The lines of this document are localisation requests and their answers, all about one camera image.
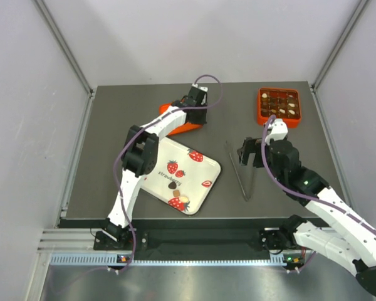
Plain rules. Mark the white strawberry tray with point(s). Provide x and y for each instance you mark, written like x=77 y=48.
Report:
x=193 y=172

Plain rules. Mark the orange compartment box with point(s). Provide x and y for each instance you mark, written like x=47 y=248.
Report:
x=284 y=103

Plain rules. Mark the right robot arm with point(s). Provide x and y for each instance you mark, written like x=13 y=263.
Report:
x=354 y=246

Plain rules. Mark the cream almond chocolate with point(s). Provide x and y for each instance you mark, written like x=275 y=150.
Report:
x=183 y=199

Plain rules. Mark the dark heart chocolate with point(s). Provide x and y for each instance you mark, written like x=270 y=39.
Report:
x=172 y=186

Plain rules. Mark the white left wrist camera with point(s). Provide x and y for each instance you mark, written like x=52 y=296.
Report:
x=203 y=88

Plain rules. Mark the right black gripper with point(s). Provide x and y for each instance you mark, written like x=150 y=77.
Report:
x=250 y=145

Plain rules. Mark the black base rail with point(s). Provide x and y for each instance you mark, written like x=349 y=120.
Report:
x=200 y=240

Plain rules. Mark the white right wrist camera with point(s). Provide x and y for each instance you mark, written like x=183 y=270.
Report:
x=276 y=130

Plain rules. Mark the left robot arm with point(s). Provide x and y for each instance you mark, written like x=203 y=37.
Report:
x=140 y=152

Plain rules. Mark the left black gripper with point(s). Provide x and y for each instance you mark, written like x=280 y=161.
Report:
x=200 y=120

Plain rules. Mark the orange box lid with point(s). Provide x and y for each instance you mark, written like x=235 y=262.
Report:
x=188 y=127

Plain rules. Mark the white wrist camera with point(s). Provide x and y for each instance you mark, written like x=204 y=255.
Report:
x=276 y=130
x=203 y=88

